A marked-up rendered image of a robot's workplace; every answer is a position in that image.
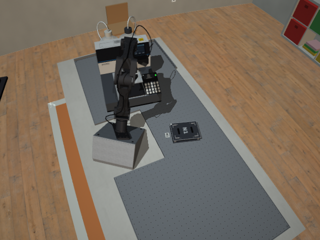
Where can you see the beige plastic bottle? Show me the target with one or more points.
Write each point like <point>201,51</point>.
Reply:
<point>108,35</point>

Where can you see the white bottle with black cap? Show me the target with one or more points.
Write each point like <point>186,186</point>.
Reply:
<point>127,32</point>

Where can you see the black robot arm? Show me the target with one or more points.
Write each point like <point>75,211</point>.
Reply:
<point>126,81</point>

